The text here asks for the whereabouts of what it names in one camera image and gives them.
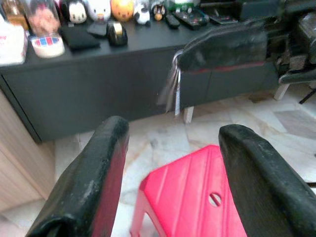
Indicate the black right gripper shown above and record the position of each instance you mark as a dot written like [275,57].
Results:
[281,49]

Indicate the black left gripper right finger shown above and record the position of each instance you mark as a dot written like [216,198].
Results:
[266,197]

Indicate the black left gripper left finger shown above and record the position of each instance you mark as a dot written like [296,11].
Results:
[81,185]

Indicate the black flat device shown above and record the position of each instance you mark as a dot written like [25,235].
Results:
[223,19]

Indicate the black remote with coloured buttons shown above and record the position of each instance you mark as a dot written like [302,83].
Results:
[190,19]

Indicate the black electronics box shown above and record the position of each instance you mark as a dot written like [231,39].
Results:
[259,10]

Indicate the small black remote control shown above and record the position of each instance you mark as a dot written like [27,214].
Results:
[172,21]

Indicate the green and white container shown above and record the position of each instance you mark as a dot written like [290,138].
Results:
[182,5]

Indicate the light wood cabinet panel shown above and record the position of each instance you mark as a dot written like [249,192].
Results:
[19,160]

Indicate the red plastic stool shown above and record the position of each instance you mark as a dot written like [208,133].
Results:
[185,192]

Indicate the black spotted cow plush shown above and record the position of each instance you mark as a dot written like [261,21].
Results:
[142,13]

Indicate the black stand leg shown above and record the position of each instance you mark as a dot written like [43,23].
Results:
[307,97]

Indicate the dark grey sideboard cabinet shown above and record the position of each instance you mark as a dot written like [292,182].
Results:
[98,86]

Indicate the black tape dispenser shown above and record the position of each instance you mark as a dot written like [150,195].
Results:
[116,37]

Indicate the orange round plush toy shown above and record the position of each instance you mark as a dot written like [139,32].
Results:
[122,10]

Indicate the small black pouch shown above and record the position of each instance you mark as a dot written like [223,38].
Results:
[97,29]

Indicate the white tape roll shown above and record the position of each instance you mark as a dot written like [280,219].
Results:
[47,50]

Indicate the black and white plush toy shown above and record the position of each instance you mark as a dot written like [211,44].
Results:
[76,12]

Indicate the white tissue pack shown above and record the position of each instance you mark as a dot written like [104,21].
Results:
[12,44]

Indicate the clear jar with doll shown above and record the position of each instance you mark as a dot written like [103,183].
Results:
[43,19]

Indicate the amber bottle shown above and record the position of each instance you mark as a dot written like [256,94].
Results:
[14,14]

